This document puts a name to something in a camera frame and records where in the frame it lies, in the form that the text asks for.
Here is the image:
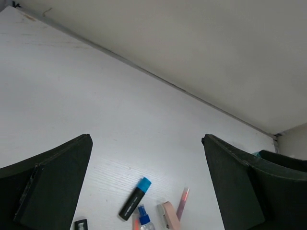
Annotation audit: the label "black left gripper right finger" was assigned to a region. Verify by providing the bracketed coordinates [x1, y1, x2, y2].
[201, 134, 307, 230]

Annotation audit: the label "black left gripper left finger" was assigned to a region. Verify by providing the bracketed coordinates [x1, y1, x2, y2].
[0, 134, 93, 230]

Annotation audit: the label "teal round desk organizer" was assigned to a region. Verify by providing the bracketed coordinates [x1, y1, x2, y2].
[252, 151, 261, 157]

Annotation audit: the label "pink highlighter black body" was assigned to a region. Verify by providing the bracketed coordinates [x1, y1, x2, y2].
[74, 219, 88, 230]

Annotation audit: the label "pink purple pen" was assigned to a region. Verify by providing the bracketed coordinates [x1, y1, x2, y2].
[177, 187, 190, 220]

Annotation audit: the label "orange wooden pencil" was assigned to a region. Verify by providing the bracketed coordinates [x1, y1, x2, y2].
[132, 216, 140, 230]

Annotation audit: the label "pink eraser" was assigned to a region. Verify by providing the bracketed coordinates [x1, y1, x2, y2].
[158, 201, 181, 230]

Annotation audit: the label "blue highlighter black body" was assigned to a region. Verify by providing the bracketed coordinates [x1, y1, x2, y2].
[118, 177, 152, 221]

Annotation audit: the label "clear bottle blue cap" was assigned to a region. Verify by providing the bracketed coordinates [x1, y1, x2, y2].
[138, 205, 155, 230]

